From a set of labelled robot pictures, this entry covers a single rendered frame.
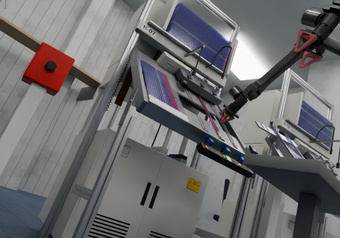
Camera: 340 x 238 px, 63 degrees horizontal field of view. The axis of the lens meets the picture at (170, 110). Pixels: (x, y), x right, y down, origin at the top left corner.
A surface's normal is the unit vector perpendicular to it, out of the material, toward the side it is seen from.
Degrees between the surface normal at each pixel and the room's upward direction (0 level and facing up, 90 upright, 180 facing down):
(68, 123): 90
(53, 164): 90
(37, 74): 90
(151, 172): 90
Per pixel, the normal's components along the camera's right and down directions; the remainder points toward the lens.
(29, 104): 0.53, -0.13
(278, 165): -0.65, -0.46
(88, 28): 0.69, -0.02
